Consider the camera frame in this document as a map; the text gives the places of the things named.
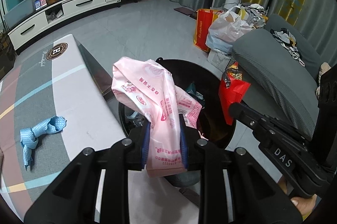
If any blue cloth rag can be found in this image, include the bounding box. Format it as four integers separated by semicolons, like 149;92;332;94
19;115;67;170

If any red snack wrapper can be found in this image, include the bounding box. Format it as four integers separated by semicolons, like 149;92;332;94
219;61;251;125

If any pink plastic wrapper bag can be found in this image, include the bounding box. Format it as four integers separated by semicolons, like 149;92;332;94
111;57;202;177

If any black round trash bin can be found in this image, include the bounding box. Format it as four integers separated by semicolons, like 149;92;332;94
118;58;236;188

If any person right hand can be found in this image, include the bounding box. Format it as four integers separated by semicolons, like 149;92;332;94
278;176;318;220

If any grey sofa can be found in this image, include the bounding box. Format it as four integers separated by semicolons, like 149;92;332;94
232;14;323;137

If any clothes pile on sofa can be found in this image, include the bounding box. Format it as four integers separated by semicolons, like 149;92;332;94
270;27;306;67

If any white plastic bag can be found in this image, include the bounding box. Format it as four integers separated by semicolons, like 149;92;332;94
206;6;253;55

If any white TV cabinet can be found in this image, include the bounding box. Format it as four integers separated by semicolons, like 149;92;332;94
8;0;122;51

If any orange red shopping bag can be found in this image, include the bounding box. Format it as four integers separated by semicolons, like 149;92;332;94
193;9;224;52

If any small blue red box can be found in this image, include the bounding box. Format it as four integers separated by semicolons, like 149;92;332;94
34;0;47;10

